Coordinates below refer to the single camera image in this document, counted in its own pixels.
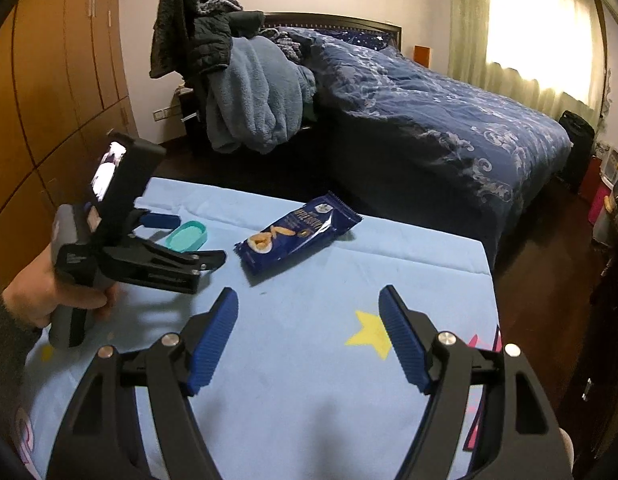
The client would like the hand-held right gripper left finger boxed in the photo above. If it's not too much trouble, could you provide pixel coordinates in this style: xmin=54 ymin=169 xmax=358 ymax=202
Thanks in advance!
xmin=46 ymin=287 xmax=240 ymax=480

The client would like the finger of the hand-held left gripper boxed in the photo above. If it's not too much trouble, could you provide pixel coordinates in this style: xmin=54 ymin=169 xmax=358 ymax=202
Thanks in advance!
xmin=114 ymin=239 xmax=227 ymax=295
xmin=134 ymin=210 xmax=182 ymax=233

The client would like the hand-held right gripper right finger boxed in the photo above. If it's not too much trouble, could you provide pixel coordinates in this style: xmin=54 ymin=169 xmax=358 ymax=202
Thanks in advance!
xmin=378 ymin=285 xmax=574 ymax=480

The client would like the teal small cup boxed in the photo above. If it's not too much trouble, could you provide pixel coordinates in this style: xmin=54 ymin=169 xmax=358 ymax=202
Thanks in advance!
xmin=166 ymin=220 xmax=210 ymax=253

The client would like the dark blue snack packet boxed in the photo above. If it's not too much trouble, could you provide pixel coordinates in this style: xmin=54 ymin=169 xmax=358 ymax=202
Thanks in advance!
xmin=234 ymin=191 xmax=364 ymax=276

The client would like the person's left forearm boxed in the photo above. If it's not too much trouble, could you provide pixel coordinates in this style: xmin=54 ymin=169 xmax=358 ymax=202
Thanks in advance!
xmin=0 ymin=295 xmax=38 ymax=443

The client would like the person's left hand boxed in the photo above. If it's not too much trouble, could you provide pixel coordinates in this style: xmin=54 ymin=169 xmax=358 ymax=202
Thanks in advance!
xmin=1 ymin=247 xmax=120 ymax=331

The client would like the light blue printed tablecloth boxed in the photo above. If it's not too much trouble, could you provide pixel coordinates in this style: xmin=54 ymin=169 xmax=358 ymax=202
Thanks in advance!
xmin=16 ymin=176 xmax=504 ymax=480

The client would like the dark nightstand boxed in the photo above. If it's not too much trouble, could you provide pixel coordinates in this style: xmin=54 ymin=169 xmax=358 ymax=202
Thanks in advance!
xmin=179 ymin=85 xmax=210 ymax=153

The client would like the brown wooden wardrobe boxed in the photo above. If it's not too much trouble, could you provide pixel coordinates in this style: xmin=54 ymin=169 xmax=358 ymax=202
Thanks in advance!
xmin=0 ymin=0 xmax=140 ymax=241

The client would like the light blue fleece blanket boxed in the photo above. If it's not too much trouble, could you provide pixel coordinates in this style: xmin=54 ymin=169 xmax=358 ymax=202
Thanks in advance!
xmin=204 ymin=37 xmax=317 ymax=156

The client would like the dark wooden bed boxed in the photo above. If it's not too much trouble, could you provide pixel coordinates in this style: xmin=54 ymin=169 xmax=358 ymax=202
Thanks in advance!
xmin=261 ymin=10 xmax=574 ymax=281

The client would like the dark puffer jacket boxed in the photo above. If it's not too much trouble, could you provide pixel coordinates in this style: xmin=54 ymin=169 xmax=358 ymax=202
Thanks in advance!
xmin=186 ymin=10 xmax=267 ymax=78

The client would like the grey fleece garment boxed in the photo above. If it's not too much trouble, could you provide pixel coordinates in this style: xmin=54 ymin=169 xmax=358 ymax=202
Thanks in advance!
xmin=149 ymin=0 xmax=244 ymax=79

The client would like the dark wooden dresser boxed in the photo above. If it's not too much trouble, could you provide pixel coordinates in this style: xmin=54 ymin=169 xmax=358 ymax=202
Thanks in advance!
xmin=579 ymin=170 xmax=618 ymax=480

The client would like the blue patterned duvet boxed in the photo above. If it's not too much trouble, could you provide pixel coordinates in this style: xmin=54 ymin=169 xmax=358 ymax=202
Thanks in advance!
xmin=269 ymin=27 xmax=574 ymax=221

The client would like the pink plastic bin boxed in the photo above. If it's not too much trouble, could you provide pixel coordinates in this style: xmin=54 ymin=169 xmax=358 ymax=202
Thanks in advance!
xmin=587 ymin=156 xmax=610 ymax=223

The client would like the pale green curtain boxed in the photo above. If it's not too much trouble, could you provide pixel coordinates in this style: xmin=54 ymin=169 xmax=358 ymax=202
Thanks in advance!
xmin=449 ymin=0 xmax=614 ymax=121

